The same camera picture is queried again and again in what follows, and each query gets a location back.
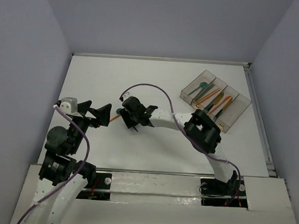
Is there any orange plastic spoon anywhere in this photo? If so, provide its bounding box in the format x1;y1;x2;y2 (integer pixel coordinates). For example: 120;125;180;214
110;114;121;122

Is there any teal plastic spoon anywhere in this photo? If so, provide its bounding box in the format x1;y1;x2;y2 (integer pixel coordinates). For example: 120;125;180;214
188;82;208;96

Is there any gold knife dark handle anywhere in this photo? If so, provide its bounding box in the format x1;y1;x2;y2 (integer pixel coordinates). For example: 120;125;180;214
215;98;233;119
205;92;224;111

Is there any orange plastic chopstick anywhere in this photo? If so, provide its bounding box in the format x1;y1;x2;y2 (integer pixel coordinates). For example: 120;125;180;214
196;87;219;102

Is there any orange plastic knife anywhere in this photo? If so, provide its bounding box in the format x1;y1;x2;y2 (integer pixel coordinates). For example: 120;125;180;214
210;96;232;114

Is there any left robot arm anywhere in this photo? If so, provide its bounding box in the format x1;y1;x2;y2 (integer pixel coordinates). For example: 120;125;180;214
16;97;112;224

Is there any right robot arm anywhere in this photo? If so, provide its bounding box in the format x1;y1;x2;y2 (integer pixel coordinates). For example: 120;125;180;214
120;96;241;194

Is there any clear smoked utensil organizer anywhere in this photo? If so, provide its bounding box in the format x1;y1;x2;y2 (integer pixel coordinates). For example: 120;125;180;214
180;70;251;133

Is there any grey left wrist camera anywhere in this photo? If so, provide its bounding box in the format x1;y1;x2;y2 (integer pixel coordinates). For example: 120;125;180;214
53;97;78;115

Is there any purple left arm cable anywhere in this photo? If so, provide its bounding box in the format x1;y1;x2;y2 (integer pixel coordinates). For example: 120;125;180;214
15;103;92;224

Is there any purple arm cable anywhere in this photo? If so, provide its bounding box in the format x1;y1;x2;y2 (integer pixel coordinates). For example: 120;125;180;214
112;82;247;207
15;103;92;224

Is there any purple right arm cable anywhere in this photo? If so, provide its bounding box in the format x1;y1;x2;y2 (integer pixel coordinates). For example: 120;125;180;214
112;82;247;207

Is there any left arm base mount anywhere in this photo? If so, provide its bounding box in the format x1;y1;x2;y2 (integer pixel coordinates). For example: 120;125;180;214
76;172;112;201

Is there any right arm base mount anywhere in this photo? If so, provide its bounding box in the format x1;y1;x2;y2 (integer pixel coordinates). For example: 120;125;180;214
199;178;248;209

